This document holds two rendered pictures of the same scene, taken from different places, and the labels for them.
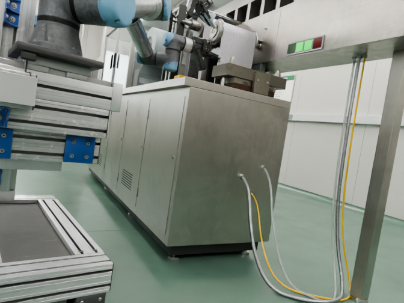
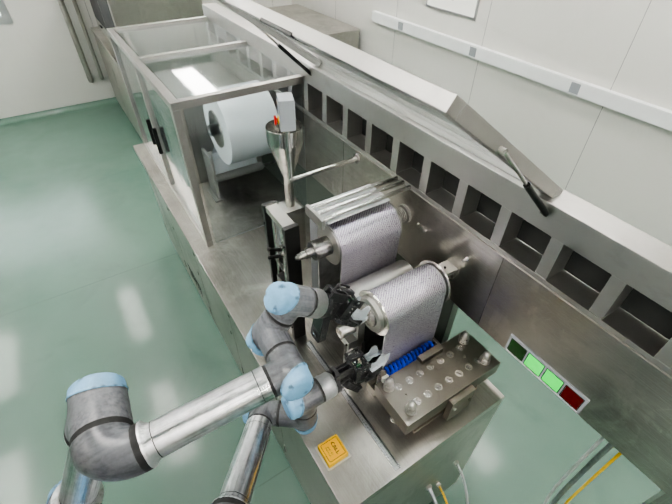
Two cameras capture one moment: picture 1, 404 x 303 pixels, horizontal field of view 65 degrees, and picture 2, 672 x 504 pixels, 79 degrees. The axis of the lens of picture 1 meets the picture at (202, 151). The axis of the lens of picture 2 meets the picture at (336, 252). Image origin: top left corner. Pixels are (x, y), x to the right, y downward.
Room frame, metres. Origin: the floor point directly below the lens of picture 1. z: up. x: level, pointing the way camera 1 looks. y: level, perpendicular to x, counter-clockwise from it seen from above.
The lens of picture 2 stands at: (1.09, 0.19, 2.21)
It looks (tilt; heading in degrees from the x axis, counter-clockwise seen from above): 42 degrees down; 356
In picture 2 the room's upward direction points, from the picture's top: 1 degrees clockwise
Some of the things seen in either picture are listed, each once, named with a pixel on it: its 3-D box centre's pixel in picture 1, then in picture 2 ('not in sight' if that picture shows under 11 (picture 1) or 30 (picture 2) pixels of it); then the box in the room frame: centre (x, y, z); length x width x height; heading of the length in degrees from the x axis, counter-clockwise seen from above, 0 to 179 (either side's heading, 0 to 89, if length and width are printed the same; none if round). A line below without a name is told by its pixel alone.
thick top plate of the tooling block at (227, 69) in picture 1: (249, 77); (437, 378); (1.79, -0.20, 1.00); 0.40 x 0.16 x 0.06; 119
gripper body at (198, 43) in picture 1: (200, 47); (349, 371); (1.76, 0.09, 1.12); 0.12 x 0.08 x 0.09; 119
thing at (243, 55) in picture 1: (235, 59); (410, 336); (1.88, -0.12, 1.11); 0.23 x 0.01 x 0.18; 119
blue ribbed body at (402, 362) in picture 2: not in sight; (410, 357); (1.86, -0.12, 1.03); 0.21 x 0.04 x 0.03; 119
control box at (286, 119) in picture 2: not in sight; (283, 112); (2.37, 0.27, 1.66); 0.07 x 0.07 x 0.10; 8
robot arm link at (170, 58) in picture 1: (168, 60); (299, 415); (1.69, 0.25, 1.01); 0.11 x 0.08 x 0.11; 81
